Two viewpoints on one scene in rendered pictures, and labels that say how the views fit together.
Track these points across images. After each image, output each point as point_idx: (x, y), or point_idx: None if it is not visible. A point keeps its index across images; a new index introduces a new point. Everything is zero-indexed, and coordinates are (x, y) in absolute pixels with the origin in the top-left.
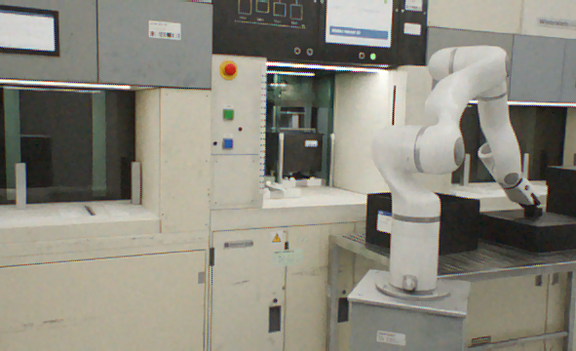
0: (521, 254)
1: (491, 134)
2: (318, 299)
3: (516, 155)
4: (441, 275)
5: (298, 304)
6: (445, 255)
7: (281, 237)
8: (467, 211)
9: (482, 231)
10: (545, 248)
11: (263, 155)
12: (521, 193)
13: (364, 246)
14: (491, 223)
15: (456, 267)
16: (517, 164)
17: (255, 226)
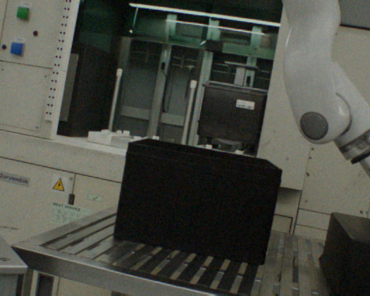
0: (318, 293)
1: (290, 33)
2: (106, 289)
3: (316, 74)
4: (29, 247)
5: (77, 285)
6: (166, 249)
7: (65, 185)
8: (239, 182)
9: (326, 247)
10: (364, 292)
11: (58, 70)
12: None
13: (108, 212)
14: (333, 232)
15: (106, 256)
16: (318, 94)
17: (34, 161)
